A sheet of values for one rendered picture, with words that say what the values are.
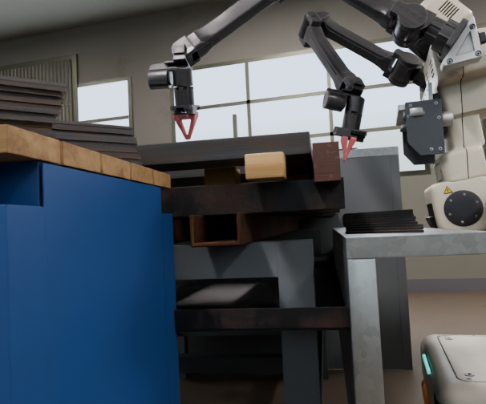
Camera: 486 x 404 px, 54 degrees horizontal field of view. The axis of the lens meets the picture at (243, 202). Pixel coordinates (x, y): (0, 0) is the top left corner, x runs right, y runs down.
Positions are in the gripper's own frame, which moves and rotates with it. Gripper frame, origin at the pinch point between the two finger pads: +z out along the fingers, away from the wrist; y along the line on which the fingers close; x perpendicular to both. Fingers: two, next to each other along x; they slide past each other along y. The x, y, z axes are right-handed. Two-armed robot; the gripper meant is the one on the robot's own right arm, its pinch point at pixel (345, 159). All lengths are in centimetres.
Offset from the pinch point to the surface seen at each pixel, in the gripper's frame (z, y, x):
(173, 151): 15, -31, -77
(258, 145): 11, -17, -77
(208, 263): 32, -23, -72
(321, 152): 11, -7, -80
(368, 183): -2, 17, 81
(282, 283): 33, -10, -72
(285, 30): -174, -69, 343
